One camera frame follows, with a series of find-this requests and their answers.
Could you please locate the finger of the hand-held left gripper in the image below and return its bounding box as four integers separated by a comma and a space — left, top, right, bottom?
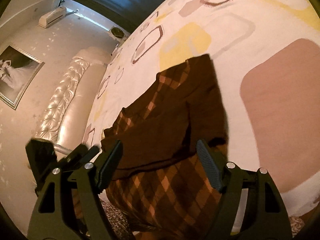
58, 144, 102, 177

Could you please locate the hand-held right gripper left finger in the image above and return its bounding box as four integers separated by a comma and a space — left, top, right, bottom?
26, 139, 123, 240

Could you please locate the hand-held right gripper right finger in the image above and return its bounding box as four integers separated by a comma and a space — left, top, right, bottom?
196, 139, 293, 240

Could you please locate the brown plaid garment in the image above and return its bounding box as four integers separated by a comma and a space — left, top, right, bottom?
72, 54, 230, 233

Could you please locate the black white patterned clothing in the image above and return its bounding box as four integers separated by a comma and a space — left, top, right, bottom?
99, 200, 137, 240

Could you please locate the cream tufted headboard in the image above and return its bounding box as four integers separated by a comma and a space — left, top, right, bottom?
31, 46, 112, 155

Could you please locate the patterned bed sheet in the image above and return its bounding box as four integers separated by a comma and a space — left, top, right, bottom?
82, 0, 320, 233

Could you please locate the small round fan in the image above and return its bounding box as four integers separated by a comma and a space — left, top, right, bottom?
109, 27, 125, 40

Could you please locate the white air conditioner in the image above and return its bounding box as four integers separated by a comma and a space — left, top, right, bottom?
38, 6, 67, 28

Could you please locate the framed wall photo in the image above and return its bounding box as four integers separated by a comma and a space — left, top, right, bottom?
0, 45, 45, 110

